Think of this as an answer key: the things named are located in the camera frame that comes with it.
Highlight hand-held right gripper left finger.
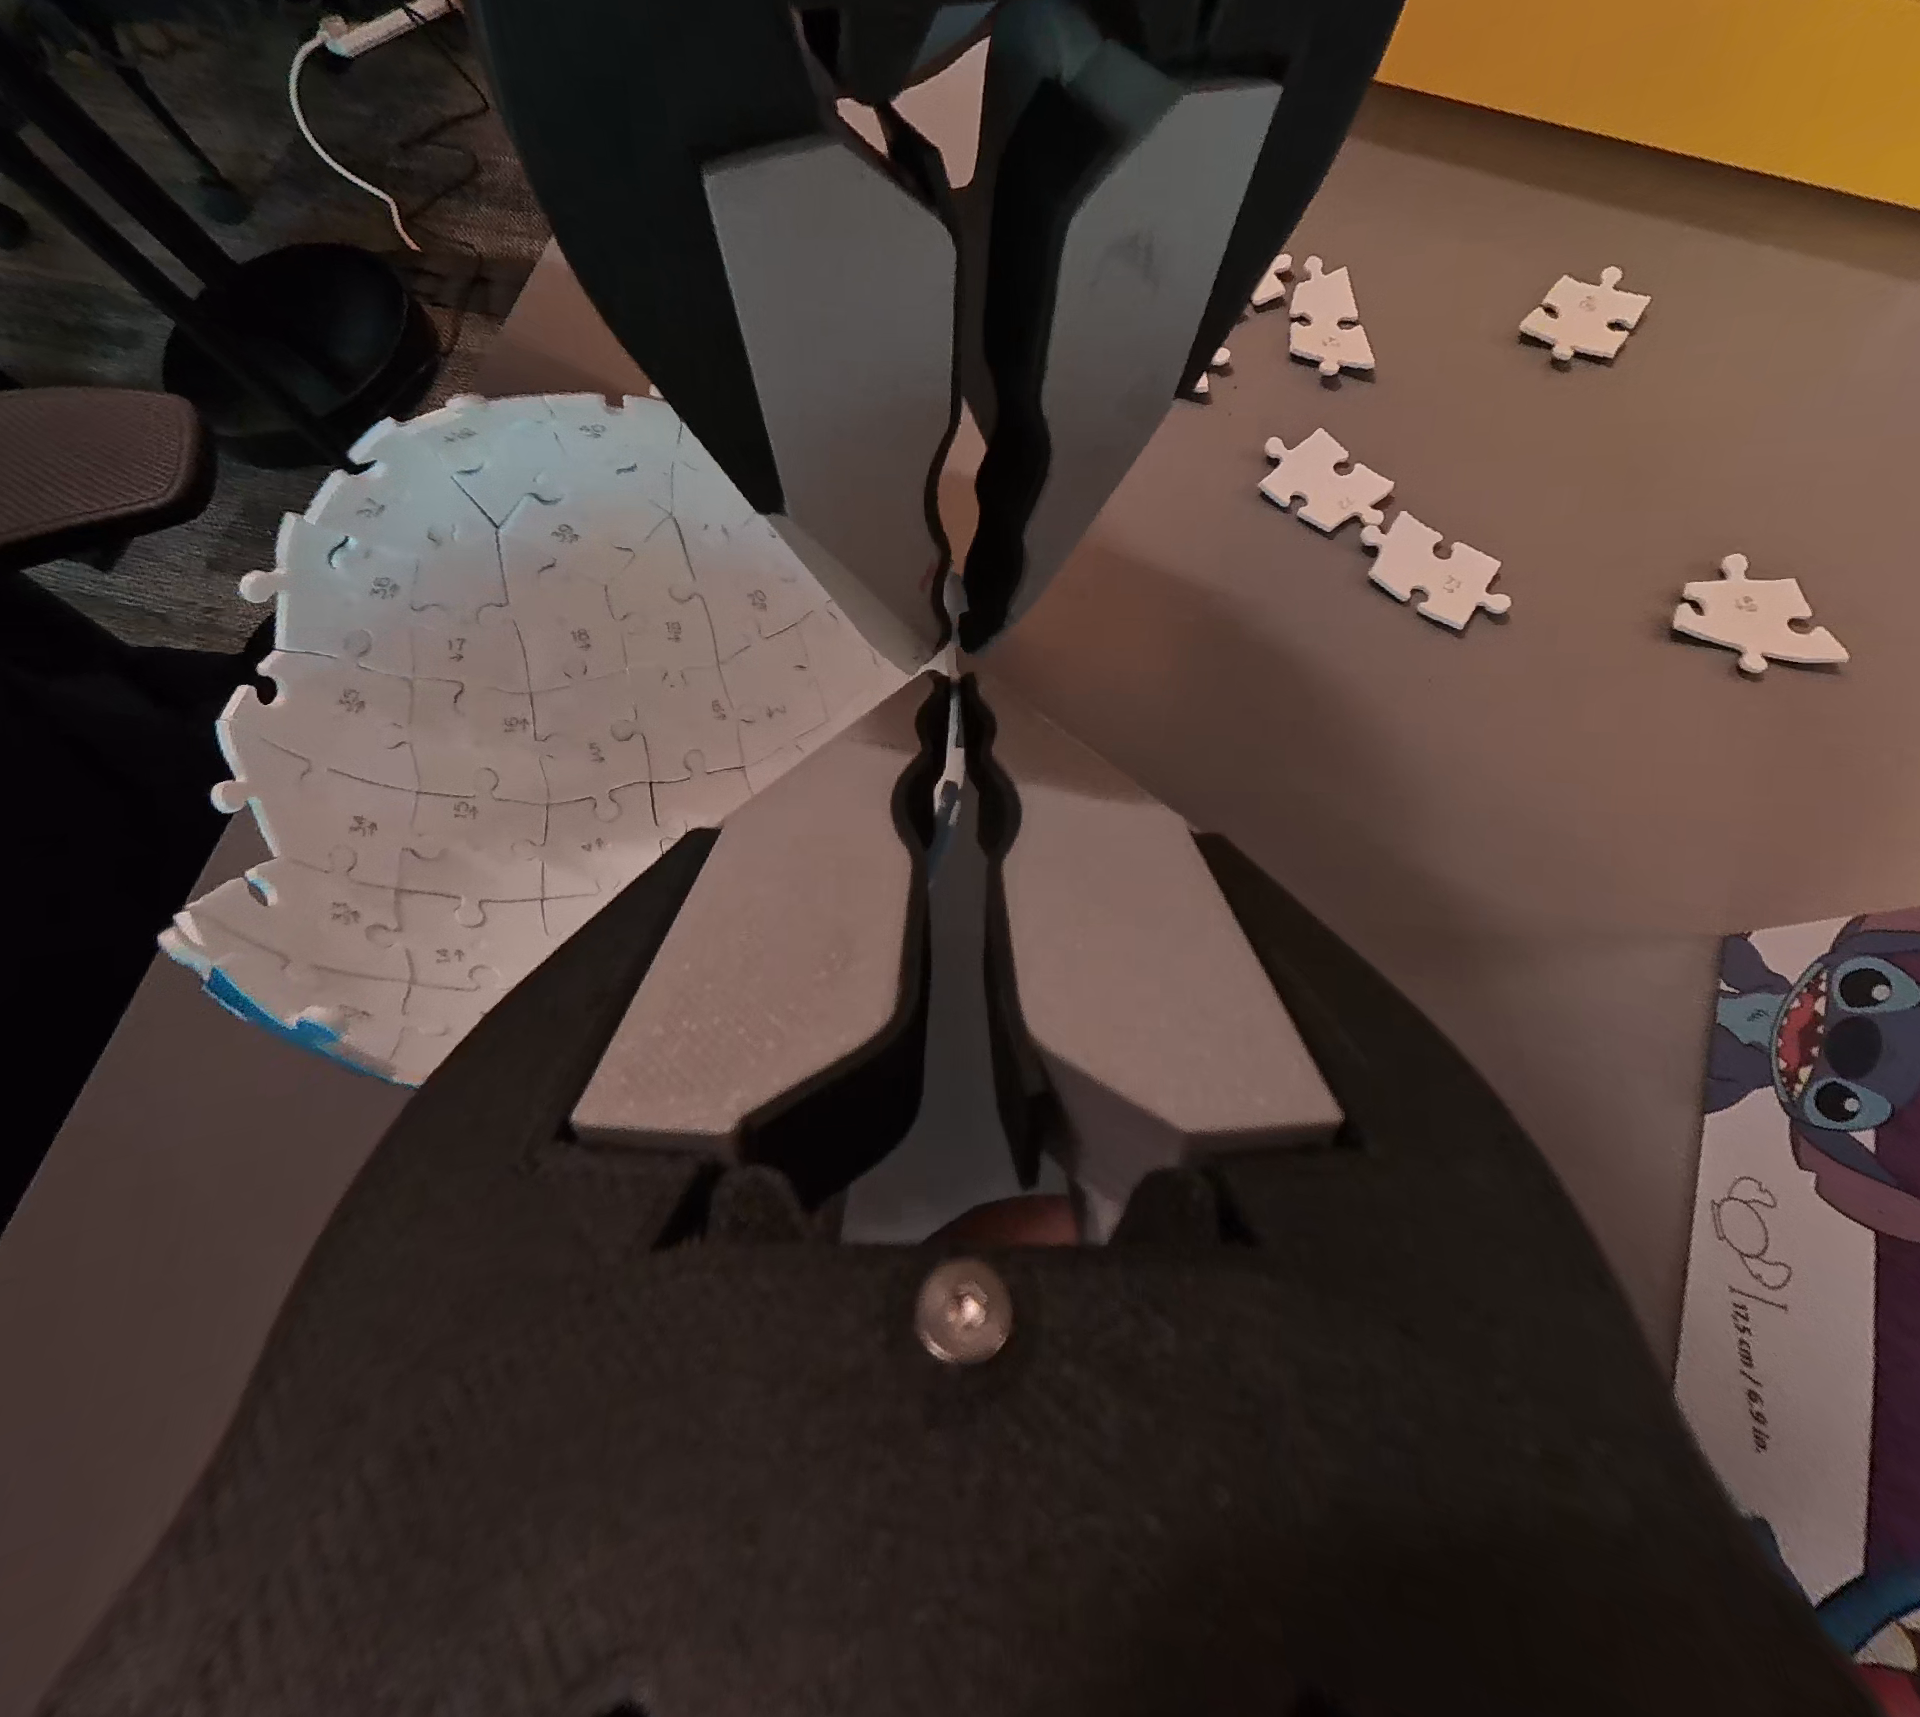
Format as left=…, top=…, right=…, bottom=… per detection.
left=568, top=671, right=963, bottom=1187

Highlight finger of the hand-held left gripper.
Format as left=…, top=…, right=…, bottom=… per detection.
left=955, top=0, right=1293, bottom=657
left=701, top=134, right=969, bottom=671

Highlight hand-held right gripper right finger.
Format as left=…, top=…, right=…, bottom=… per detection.
left=955, top=681, right=1348, bottom=1242

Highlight partly built puzzle ball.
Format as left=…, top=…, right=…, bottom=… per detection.
left=157, top=389, right=962, bottom=1093

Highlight scattered loose puzzle pieces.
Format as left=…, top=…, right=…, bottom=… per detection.
left=1193, top=253, right=1851, bottom=681

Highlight cartoon printed puzzle box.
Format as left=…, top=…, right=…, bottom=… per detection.
left=1672, top=906, right=1920, bottom=1717

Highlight black round base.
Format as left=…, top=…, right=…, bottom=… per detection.
left=164, top=245, right=409, bottom=464

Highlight black office chair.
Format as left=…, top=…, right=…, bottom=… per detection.
left=0, top=386, right=212, bottom=583

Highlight white power strip with cable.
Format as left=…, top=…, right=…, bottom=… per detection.
left=290, top=0, right=454, bottom=253

